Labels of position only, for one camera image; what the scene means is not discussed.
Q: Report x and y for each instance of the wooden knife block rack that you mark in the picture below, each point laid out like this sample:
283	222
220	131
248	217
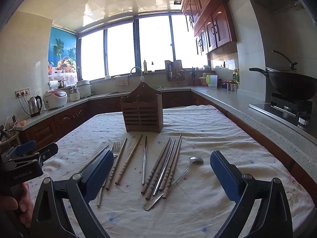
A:
174	71

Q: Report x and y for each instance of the white pot cooker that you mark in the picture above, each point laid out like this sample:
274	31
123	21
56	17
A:
84	88

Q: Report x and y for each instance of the thin dark metal chopstick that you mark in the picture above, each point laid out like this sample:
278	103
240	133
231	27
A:
93	159

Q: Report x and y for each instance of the white red rice cooker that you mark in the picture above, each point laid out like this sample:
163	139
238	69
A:
54	99

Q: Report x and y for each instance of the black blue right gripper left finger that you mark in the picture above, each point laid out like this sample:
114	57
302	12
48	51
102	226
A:
50	218

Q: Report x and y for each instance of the stainless electric kettle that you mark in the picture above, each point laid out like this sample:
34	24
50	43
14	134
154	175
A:
35	105

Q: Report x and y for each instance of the tropical beach poster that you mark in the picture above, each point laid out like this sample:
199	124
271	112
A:
62	65

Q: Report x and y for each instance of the small white steamer appliance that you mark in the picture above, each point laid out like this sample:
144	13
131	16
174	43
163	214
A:
74	94

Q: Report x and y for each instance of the white floral tablecloth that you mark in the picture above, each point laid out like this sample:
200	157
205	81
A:
197	205

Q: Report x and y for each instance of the black gas stove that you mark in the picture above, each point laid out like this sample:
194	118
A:
286	110

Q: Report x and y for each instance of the black wok with lid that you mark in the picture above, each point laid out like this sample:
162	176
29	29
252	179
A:
289	84

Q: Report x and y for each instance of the white jug green lid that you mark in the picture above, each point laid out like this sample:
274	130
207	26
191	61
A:
212	80

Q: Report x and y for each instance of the wooden chopstick group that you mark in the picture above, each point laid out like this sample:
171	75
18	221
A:
156	175
149	178
172	169
170	163

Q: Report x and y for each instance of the person's left hand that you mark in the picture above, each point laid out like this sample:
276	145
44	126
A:
25	205

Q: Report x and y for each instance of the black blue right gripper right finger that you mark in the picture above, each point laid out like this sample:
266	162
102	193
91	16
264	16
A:
273	217

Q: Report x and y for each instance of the wall power socket strip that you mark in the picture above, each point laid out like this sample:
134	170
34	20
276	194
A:
22	92

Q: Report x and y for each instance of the chrome sink faucet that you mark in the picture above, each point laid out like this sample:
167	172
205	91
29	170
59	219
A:
137	71

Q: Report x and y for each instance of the red wooden wall cabinets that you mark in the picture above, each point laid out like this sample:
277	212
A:
211	22

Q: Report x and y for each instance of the wooden slatted utensil holder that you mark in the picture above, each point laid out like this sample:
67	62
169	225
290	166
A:
142	109

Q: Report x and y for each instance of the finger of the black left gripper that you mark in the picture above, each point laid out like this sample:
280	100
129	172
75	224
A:
47	152

